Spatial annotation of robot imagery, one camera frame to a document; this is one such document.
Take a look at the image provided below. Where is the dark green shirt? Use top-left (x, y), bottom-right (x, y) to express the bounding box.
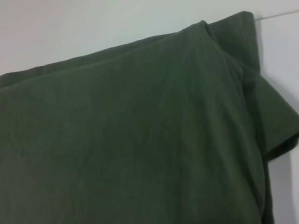
top-left (0, 10), bottom-right (299, 224)

